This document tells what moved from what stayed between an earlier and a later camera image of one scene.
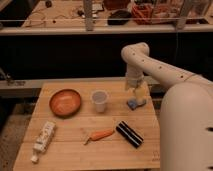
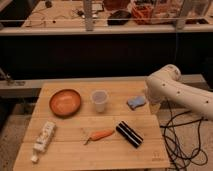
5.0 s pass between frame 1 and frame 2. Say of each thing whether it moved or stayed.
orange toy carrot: stayed
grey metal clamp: stayed
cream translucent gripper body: moved
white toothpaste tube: stayed
